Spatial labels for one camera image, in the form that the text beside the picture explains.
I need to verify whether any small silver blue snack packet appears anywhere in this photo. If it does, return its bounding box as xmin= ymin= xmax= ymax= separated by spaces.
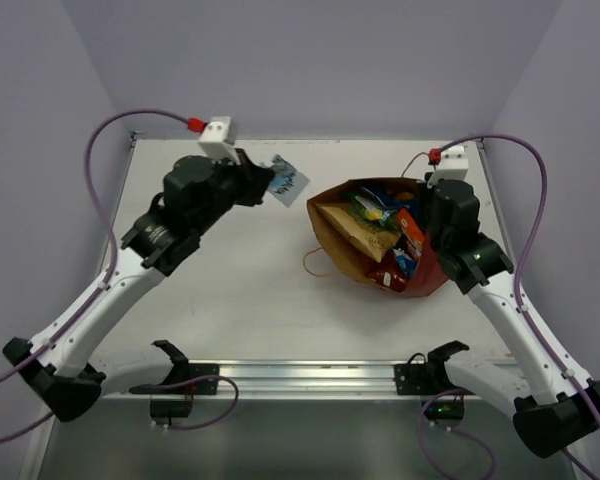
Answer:
xmin=260 ymin=154 xmax=310 ymax=208

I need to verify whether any red paper bag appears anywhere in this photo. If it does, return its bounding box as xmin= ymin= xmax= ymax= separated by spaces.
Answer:
xmin=306 ymin=175 xmax=447 ymax=298

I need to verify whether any small blue white snack packet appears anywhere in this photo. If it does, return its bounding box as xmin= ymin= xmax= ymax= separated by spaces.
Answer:
xmin=391 ymin=248 xmax=418 ymax=278

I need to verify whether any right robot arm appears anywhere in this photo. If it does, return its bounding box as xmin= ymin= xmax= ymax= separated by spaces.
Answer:
xmin=425 ymin=180 xmax=600 ymax=458

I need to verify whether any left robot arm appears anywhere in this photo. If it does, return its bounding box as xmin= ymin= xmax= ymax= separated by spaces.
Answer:
xmin=3 ymin=150 xmax=275 ymax=422

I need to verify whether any dark blue snack bag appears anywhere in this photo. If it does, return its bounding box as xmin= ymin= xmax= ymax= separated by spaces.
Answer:
xmin=361 ymin=184 xmax=418 ymax=211

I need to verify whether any green yellow chips bag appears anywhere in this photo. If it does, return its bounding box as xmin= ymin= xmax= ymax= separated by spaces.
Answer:
xmin=343 ymin=187 xmax=399 ymax=231

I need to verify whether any brown kraft snack bag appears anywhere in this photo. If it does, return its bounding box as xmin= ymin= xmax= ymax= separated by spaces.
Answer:
xmin=317 ymin=203 xmax=401 ymax=263

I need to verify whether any orange snack packet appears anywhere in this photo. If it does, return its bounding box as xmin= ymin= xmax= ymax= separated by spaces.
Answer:
xmin=397 ymin=209 xmax=425 ymax=261

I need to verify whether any red snack packet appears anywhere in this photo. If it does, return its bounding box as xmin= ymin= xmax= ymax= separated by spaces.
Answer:
xmin=366 ymin=257 xmax=409 ymax=292

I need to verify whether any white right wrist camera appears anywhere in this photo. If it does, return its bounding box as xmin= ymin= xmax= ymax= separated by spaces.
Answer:
xmin=426 ymin=144 xmax=469 ymax=188

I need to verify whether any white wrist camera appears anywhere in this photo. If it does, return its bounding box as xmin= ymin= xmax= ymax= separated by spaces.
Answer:
xmin=187 ymin=116 xmax=238 ymax=163
xmin=426 ymin=144 xmax=469 ymax=188

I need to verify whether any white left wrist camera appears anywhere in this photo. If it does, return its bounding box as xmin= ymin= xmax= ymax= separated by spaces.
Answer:
xmin=187 ymin=116 xmax=238 ymax=163

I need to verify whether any aluminium right table rail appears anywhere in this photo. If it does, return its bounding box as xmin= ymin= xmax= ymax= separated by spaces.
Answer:
xmin=472 ymin=132 xmax=511 ymax=261

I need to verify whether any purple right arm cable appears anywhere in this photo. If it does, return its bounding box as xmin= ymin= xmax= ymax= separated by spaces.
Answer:
xmin=429 ymin=133 xmax=600 ymax=480

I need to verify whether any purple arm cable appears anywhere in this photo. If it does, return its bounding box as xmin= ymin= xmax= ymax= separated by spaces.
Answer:
xmin=0 ymin=110 xmax=201 ymax=446
xmin=429 ymin=133 xmax=600 ymax=480

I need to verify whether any aluminium front rail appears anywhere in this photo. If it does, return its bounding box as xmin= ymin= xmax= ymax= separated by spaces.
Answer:
xmin=99 ymin=357 xmax=511 ymax=401

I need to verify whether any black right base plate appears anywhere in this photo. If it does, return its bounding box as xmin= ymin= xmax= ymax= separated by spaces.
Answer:
xmin=393 ymin=362 xmax=435 ymax=396

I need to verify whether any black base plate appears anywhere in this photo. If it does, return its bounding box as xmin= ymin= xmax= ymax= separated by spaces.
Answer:
xmin=129 ymin=363 xmax=220 ymax=396
xmin=393 ymin=362 xmax=435 ymax=396

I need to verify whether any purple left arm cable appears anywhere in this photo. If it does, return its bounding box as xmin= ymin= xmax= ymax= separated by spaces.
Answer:
xmin=0 ymin=110 xmax=201 ymax=446

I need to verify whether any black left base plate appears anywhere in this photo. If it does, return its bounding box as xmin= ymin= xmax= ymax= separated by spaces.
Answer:
xmin=129 ymin=363 xmax=220 ymax=396

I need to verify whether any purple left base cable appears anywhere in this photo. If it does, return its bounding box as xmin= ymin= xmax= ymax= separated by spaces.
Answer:
xmin=149 ymin=374 xmax=239 ymax=431

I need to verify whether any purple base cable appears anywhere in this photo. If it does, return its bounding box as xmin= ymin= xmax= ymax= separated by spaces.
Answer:
xmin=416 ymin=384 xmax=497 ymax=480
xmin=149 ymin=374 xmax=239 ymax=431

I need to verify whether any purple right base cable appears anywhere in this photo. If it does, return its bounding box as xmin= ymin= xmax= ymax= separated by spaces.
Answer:
xmin=416 ymin=384 xmax=497 ymax=480

